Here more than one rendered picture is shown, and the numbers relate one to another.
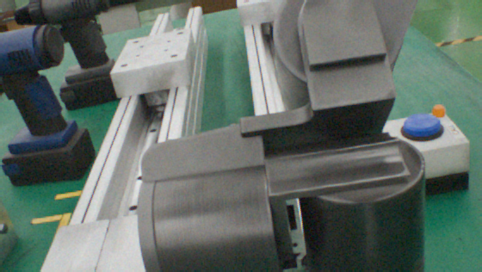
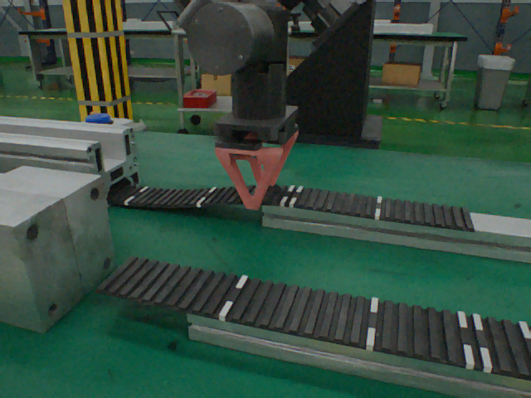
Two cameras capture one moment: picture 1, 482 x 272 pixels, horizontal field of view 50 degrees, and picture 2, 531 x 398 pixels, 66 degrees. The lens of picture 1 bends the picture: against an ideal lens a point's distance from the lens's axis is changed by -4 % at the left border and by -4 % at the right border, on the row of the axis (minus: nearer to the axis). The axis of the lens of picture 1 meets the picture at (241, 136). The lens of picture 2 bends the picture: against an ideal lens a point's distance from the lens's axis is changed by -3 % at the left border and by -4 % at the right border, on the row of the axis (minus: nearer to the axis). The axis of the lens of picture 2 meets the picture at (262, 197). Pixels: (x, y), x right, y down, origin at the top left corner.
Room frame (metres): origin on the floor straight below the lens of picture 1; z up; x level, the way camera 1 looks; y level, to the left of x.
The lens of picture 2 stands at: (0.09, 0.39, 1.01)
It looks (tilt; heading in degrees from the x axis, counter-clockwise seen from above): 24 degrees down; 283
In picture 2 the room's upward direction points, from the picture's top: straight up
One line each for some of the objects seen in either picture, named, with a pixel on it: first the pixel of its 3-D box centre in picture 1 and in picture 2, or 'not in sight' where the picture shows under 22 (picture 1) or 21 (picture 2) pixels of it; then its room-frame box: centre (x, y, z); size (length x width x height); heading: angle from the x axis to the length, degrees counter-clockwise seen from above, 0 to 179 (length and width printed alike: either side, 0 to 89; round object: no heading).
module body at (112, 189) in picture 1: (166, 96); not in sight; (0.80, 0.10, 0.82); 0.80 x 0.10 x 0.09; 176
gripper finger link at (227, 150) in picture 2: not in sight; (255, 164); (0.20, -0.03, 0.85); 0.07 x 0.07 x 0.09; 87
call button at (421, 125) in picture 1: (422, 127); (98, 121); (0.50, -0.20, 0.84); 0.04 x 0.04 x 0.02
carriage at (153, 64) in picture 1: (158, 68); not in sight; (0.80, 0.10, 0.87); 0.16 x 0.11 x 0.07; 176
